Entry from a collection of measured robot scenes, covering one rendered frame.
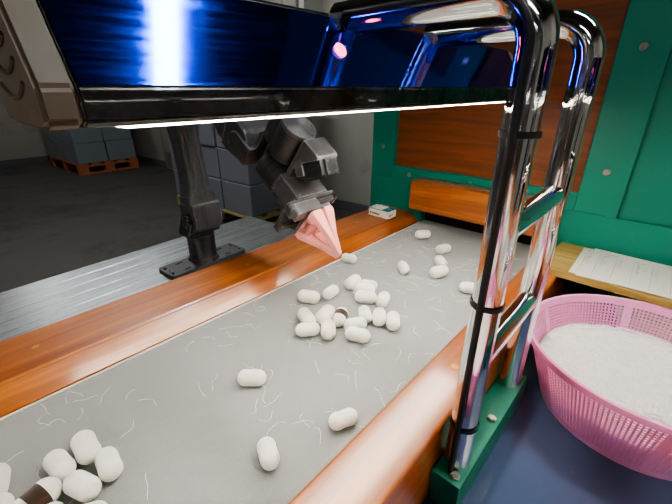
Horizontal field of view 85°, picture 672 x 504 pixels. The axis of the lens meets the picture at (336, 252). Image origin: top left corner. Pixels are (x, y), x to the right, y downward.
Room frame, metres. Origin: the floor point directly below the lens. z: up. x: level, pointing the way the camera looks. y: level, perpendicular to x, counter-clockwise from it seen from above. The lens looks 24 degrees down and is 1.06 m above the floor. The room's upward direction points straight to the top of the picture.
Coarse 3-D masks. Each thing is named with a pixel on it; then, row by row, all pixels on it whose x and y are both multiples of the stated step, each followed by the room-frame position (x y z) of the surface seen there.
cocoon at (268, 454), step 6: (264, 438) 0.25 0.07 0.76; (270, 438) 0.25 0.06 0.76; (258, 444) 0.24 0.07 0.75; (264, 444) 0.24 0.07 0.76; (270, 444) 0.24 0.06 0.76; (258, 450) 0.24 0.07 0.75; (264, 450) 0.23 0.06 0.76; (270, 450) 0.23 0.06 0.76; (276, 450) 0.24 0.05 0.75; (258, 456) 0.23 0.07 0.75; (264, 456) 0.23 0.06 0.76; (270, 456) 0.23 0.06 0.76; (276, 456) 0.23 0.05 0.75; (264, 462) 0.22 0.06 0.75; (270, 462) 0.22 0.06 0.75; (276, 462) 0.23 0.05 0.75; (264, 468) 0.22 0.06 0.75; (270, 468) 0.22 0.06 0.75
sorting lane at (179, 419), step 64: (384, 256) 0.69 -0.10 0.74; (448, 256) 0.69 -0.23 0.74; (256, 320) 0.46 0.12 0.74; (448, 320) 0.46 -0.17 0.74; (128, 384) 0.33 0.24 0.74; (192, 384) 0.33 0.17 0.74; (320, 384) 0.33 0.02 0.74; (384, 384) 0.33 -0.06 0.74; (0, 448) 0.25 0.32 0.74; (64, 448) 0.25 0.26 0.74; (128, 448) 0.25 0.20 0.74; (192, 448) 0.25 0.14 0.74; (256, 448) 0.25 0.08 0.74; (320, 448) 0.25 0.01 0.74
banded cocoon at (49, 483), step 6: (42, 480) 0.20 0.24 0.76; (48, 480) 0.20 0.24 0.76; (54, 480) 0.20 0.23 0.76; (42, 486) 0.20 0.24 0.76; (48, 486) 0.20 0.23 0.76; (54, 486) 0.20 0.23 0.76; (60, 486) 0.20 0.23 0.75; (48, 492) 0.20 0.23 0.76; (54, 492) 0.20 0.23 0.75; (60, 492) 0.20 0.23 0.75; (18, 498) 0.19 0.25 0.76; (54, 498) 0.20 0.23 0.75
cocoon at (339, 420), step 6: (348, 408) 0.28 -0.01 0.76; (336, 414) 0.27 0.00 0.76; (342, 414) 0.27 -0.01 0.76; (348, 414) 0.27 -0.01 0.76; (354, 414) 0.28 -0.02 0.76; (330, 420) 0.27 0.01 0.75; (336, 420) 0.27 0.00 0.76; (342, 420) 0.27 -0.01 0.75; (348, 420) 0.27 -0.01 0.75; (354, 420) 0.27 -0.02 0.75; (330, 426) 0.27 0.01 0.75; (336, 426) 0.26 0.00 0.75; (342, 426) 0.27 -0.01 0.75; (348, 426) 0.27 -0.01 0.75
